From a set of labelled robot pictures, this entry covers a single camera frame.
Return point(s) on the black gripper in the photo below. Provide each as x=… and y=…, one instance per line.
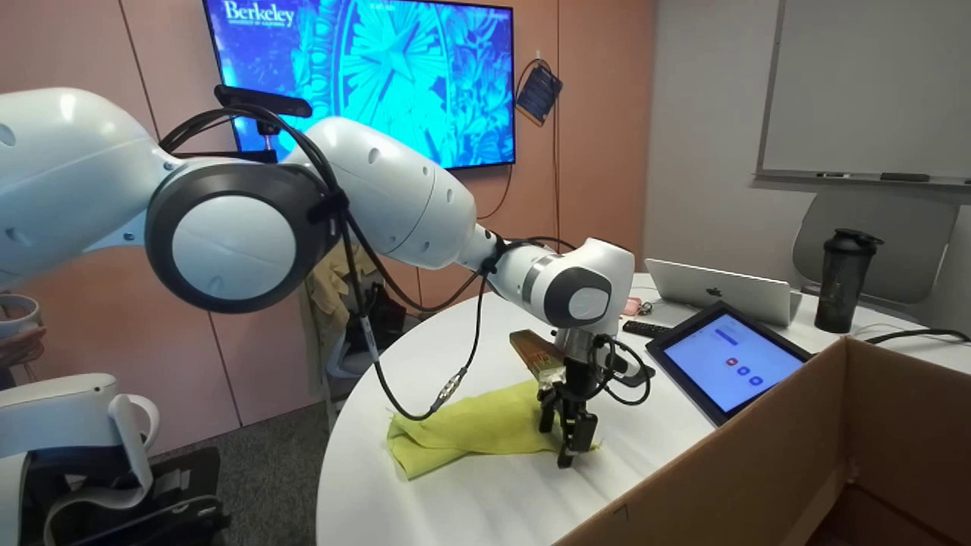
x=574, y=369

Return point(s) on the yellow cloth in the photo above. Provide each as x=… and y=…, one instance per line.
x=496, y=422

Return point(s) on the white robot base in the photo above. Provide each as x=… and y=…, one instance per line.
x=75, y=414

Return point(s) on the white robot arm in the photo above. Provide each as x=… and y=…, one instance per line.
x=229, y=236

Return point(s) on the brown cardboard box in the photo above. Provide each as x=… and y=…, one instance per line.
x=859, y=446

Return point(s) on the pink case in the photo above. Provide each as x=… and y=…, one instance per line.
x=637, y=309

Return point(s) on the black tablet with blue screen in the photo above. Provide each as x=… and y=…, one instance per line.
x=727, y=362

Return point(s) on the silver laptop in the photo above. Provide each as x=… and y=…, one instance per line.
x=759, y=298

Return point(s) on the black shaker bottle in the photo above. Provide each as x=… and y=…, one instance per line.
x=844, y=267

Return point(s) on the grey lounge chair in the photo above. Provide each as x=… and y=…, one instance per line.
x=912, y=237

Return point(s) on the wall mounted tv screen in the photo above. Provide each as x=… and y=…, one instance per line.
x=428, y=75

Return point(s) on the wall whiteboard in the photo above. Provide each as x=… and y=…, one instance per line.
x=870, y=91

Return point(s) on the black camera on stand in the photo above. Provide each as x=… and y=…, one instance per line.
x=277, y=105

